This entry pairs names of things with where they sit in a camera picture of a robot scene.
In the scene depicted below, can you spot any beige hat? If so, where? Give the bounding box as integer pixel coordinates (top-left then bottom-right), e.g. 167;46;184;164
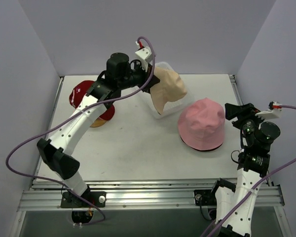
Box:
150;67;187;115

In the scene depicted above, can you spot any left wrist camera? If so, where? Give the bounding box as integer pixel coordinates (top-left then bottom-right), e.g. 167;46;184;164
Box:
135;42;152;72

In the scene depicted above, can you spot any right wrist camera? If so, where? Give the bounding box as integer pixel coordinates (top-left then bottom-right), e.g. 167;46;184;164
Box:
255;101;282;120

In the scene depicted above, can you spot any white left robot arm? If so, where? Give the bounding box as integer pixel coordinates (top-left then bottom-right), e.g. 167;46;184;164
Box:
37;47;158;207

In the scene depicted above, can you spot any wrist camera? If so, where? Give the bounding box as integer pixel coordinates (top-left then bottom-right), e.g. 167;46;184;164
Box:
255;101;282;120
135;42;152;72

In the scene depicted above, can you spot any black bucket hat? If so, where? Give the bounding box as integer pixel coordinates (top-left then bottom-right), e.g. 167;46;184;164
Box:
181;138;222;152

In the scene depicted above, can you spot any red baseball cap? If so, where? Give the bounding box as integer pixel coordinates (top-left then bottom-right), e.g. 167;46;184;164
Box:
69;80;115;121

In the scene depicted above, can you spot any white plastic basket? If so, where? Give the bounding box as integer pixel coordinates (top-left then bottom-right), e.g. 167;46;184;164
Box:
139;62;194;119

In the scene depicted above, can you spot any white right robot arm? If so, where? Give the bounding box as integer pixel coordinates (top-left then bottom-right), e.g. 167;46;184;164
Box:
208;101;282;237

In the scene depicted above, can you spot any pink hat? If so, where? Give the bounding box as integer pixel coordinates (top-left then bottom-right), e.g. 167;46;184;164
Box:
178;98;225;152

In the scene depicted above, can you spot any wooden mushroom hat stand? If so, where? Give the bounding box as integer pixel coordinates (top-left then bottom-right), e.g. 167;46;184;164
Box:
90;118;107;128

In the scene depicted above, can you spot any aluminium mounting rail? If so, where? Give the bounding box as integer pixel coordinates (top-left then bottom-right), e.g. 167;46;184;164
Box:
17;179;286;212

